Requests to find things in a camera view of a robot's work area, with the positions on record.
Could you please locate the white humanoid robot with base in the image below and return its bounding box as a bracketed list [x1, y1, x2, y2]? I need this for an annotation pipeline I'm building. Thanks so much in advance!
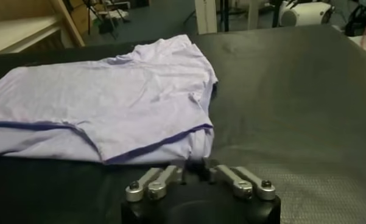
[278, 1, 334, 27]

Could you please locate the black tripod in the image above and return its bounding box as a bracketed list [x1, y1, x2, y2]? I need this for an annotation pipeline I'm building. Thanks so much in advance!
[82, 0, 125, 40]

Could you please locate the white table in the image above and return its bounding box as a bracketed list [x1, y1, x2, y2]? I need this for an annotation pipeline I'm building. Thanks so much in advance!
[0, 15, 62, 55]

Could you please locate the lavender t-shirt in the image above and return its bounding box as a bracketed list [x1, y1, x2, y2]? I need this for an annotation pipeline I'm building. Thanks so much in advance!
[0, 33, 219, 166]

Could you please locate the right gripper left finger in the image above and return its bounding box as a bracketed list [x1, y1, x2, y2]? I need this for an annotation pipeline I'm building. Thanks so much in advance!
[124, 159, 189, 203]

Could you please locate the tall white cardboard box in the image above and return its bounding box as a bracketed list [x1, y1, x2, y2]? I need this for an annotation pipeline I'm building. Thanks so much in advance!
[194, 0, 217, 35]

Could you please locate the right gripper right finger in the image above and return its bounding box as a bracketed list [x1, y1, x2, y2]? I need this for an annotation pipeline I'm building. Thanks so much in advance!
[200, 158, 277, 201]

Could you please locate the large black table cover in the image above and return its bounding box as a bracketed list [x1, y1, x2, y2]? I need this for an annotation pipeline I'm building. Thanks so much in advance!
[0, 24, 366, 224]

